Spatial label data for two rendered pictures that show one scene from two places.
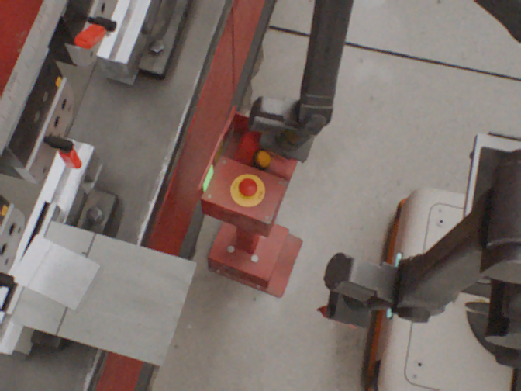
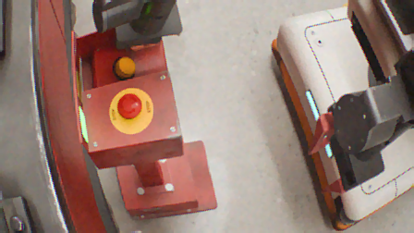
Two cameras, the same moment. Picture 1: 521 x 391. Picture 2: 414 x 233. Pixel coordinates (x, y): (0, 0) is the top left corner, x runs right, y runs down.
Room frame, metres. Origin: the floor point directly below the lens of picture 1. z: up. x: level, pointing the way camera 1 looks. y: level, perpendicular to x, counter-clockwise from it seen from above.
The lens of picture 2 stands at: (0.15, 0.07, 1.68)
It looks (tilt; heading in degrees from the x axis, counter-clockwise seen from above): 72 degrees down; 331
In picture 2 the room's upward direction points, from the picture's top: 2 degrees clockwise
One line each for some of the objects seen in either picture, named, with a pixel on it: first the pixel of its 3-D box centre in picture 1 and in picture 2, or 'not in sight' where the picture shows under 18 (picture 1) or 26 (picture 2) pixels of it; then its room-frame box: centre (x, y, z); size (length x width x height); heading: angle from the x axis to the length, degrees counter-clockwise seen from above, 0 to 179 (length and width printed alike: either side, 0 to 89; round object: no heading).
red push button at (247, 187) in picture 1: (247, 188); (129, 108); (0.46, 0.03, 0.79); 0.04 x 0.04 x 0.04
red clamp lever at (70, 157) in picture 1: (63, 153); not in sight; (0.35, 0.30, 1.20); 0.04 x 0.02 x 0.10; 80
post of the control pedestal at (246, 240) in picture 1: (248, 218); (140, 149); (0.51, 0.03, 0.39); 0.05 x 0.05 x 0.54; 75
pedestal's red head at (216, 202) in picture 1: (251, 174); (122, 91); (0.51, 0.03, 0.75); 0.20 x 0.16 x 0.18; 165
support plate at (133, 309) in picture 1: (106, 292); not in sight; (0.19, 0.25, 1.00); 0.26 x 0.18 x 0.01; 80
